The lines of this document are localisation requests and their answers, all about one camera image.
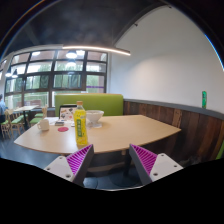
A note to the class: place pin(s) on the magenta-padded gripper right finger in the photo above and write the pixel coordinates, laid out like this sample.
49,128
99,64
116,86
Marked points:
160,166

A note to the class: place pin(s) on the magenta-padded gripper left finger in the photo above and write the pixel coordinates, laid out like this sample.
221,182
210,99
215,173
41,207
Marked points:
63,166

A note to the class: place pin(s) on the yellow drink bottle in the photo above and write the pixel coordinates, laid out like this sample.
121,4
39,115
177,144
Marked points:
80,128

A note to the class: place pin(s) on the flat round red coaster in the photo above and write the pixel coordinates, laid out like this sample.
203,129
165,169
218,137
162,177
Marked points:
63,129

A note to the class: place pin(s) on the small dark box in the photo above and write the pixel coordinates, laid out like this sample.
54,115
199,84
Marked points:
59,123

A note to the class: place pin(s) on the white ribbed mug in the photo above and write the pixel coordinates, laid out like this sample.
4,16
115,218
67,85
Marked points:
43,125

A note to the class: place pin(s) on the white bowl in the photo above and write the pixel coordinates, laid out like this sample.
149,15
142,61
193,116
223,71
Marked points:
94,115

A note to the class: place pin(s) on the wooden chairs with green seats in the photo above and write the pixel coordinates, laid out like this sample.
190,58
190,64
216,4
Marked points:
15,121

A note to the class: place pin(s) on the light wooden dining table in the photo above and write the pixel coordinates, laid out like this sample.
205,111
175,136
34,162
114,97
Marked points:
25,108

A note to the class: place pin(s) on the green upholstered bench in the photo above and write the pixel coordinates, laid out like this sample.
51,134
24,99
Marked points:
100,104

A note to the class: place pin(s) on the person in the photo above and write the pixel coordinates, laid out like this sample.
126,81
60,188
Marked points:
2,106

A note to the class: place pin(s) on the large dark-framed grid window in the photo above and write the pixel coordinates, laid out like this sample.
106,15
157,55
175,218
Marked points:
66,80

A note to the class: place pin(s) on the long curved linear light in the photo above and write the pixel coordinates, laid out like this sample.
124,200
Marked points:
100,49

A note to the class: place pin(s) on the green wall sign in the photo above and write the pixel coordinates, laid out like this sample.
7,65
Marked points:
204,99

